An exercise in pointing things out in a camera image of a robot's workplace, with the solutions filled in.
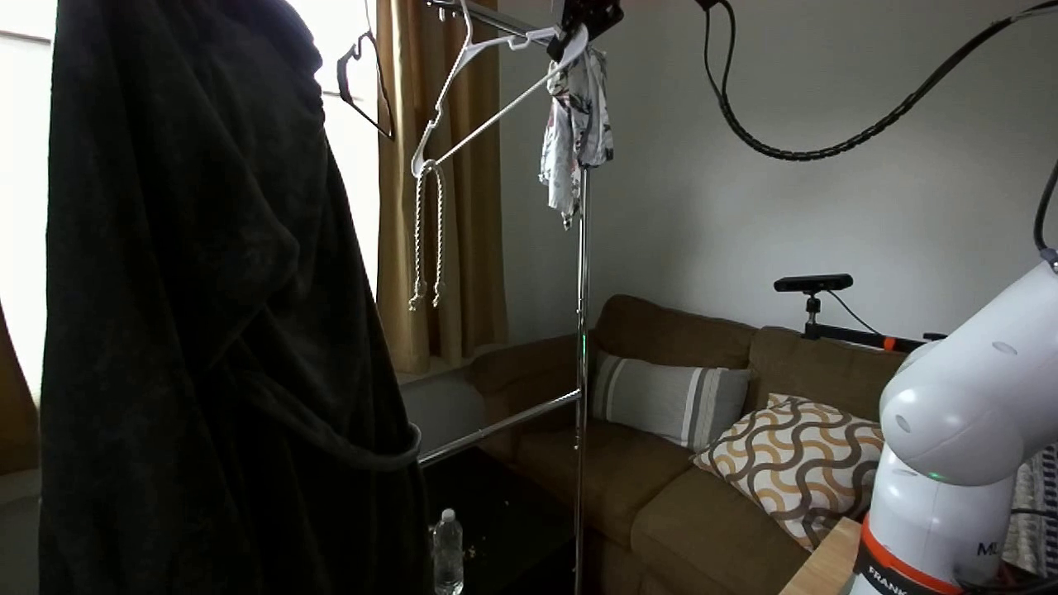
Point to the patterned tan pillow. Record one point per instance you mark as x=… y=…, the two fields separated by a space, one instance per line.
x=799 y=460

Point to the grey striped pillow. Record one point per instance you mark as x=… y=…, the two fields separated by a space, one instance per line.
x=679 y=403

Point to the patterned hanging cloth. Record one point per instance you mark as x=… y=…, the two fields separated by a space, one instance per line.
x=575 y=132

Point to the brown curtain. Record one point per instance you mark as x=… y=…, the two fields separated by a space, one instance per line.
x=441 y=243

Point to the brown couch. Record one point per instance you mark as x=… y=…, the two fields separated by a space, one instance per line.
x=656 y=523

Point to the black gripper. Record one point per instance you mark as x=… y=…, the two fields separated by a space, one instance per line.
x=591 y=15

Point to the metal garment rack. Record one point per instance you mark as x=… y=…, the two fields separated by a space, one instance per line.
x=568 y=47

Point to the black hanging garment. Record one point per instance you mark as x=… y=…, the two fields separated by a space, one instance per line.
x=218 y=410

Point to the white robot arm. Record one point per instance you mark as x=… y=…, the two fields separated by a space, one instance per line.
x=908 y=143

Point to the black camera on stand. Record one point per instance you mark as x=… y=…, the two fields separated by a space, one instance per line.
x=864 y=335

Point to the black hanger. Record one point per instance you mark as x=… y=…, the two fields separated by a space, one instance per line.
x=361 y=88

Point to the clear plastic bottle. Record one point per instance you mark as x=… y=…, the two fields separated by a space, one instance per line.
x=448 y=554

